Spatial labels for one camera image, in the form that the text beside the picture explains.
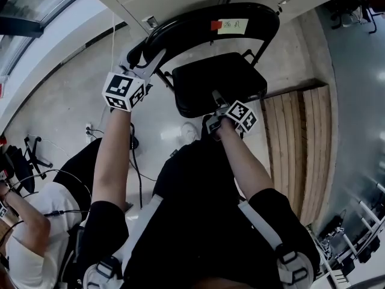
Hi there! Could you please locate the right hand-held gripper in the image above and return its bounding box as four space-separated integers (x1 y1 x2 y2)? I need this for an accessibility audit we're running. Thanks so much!
205 90 259 135

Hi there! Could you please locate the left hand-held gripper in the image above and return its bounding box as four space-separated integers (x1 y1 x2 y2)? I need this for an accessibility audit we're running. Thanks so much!
101 49 167 113

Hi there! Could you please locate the black folding chair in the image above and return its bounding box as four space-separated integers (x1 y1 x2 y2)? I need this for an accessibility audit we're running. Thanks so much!
126 2 281 119

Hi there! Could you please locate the person's right forearm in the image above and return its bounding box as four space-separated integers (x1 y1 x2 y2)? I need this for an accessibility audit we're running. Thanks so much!
215 117 276 203

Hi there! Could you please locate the another person's forearm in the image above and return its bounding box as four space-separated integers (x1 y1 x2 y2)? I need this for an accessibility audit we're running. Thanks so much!
0 181 52 254

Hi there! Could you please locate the person's left forearm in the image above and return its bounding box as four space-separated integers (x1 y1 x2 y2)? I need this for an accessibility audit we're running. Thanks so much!
91 108 133 210

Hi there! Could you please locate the black star chair base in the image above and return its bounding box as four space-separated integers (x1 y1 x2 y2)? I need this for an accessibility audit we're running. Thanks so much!
23 135 54 181

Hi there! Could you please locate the black armrest chair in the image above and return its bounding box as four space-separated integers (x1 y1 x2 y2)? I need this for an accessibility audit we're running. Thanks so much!
330 0 380 35

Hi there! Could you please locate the person's left white shoe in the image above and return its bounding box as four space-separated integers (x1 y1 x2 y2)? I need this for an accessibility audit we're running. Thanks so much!
180 121 202 146

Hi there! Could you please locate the pale paper label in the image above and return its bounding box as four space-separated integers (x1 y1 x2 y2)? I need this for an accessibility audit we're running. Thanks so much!
217 18 250 35

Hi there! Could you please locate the wooden slat platform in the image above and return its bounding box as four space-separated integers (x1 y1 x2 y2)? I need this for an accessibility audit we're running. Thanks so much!
260 85 333 227

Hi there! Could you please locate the person's black clothed body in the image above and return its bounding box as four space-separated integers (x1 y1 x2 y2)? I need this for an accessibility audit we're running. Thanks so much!
75 137 321 289

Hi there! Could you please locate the dark round seat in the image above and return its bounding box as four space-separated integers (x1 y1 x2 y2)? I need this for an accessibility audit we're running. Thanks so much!
52 137 103 192

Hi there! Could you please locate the black framed window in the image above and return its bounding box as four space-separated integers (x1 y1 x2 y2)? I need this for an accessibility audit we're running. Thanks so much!
0 0 88 39

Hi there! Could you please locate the white chest harness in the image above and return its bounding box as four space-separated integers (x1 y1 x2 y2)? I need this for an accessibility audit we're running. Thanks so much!
82 193 315 289

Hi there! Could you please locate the white bag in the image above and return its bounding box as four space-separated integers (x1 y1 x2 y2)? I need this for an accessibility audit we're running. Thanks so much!
350 6 365 23

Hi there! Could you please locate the white metal rack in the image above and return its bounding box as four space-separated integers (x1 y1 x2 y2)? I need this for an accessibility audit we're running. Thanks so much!
306 182 385 289

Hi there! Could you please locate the thin white cable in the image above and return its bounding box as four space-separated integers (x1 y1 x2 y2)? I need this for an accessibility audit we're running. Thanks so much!
110 10 117 70

